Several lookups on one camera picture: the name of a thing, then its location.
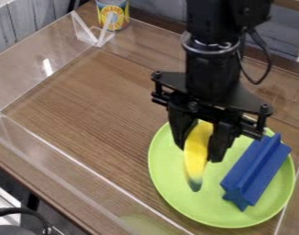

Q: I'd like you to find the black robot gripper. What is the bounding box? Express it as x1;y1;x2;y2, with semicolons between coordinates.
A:
151;71;274;162

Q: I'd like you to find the yellow toy banana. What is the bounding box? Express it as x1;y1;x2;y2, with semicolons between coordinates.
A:
184;122;214;192

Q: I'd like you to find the blue plastic block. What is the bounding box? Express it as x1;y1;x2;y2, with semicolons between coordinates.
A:
220;133;291;211

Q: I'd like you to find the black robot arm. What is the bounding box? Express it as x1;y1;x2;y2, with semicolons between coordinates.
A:
152;0;274;162

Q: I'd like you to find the green round plate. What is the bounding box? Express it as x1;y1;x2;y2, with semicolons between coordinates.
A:
148;125;295;229

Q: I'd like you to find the yellow blue tin can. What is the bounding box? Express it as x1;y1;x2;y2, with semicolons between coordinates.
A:
96;0;130;31

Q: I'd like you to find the clear acrylic enclosure wall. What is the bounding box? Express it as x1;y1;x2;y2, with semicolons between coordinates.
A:
0;17;299;235

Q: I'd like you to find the black cable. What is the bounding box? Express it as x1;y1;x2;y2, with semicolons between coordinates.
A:
0;207;52;235

